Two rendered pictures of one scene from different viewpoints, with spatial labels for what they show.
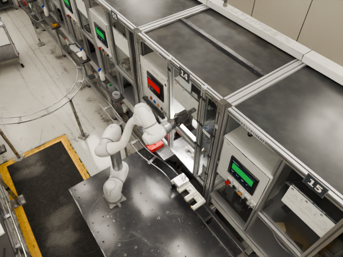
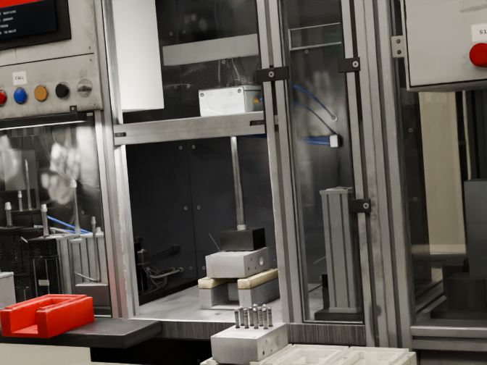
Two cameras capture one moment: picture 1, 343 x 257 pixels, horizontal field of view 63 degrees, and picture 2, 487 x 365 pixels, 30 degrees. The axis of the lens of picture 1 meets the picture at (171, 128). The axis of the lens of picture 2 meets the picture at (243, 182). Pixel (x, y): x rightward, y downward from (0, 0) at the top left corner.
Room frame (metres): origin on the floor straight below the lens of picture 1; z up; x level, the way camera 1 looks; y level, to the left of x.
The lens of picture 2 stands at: (-0.12, 0.65, 1.29)
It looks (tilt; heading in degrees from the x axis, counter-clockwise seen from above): 3 degrees down; 333
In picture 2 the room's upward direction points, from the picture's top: 5 degrees counter-clockwise
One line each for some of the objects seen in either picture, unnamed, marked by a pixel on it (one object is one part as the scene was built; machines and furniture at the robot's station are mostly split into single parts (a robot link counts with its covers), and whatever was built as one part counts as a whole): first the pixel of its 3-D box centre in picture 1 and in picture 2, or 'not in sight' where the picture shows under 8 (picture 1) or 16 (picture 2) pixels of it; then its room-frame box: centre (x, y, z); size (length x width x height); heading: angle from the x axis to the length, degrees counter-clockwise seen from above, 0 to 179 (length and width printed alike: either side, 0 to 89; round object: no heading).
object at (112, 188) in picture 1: (112, 188); not in sight; (1.33, 0.58, 0.85); 0.18 x 0.16 x 0.22; 166
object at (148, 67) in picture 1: (165, 82); (48, 19); (2.01, 0.06, 1.60); 0.42 x 0.29 x 0.46; 36
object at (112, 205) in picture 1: (115, 198); not in sight; (1.30, 0.57, 0.71); 0.22 x 0.18 x 0.06; 36
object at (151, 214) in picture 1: (150, 217); not in sight; (1.12, 0.20, 0.66); 1.50 x 1.06 x 0.04; 36
